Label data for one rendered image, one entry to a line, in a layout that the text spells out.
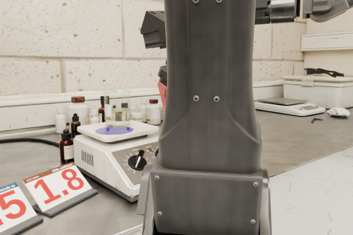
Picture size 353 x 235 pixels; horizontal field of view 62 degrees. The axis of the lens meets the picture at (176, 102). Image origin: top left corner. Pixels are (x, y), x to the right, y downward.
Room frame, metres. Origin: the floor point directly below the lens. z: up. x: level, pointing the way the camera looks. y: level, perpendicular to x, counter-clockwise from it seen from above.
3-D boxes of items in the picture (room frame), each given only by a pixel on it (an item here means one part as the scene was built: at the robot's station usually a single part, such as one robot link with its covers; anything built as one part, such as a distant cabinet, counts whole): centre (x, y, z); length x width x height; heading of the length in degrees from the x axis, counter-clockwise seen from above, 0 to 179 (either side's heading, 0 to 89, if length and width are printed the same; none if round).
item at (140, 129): (0.55, 0.11, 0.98); 0.12 x 0.12 x 0.01; 43
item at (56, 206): (0.43, 0.18, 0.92); 0.09 x 0.06 x 0.04; 149
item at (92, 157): (0.53, 0.10, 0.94); 0.22 x 0.13 x 0.08; 43
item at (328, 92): (1.49, -0.77, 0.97); 0.37 x 0.31 x 0.14; 127
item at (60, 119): (0.87, 0.35, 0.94); 0.03 x 0.03 x 0.08
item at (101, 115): (0.89, 0.22, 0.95); 0.04 x 0.04 x 0.11
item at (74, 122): (0.81, 0.29, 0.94); 0.03 x 0.03 x 0.07
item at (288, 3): (0.65, -0.23, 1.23); 0.07 x 0.06 x 0.07; 67
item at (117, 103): (0.56, 0.11, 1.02); 0.06 x 0.05 x 0.08; 173
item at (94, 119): (0.85, 0.24, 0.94); 0.03 x 0.03 x 0.07
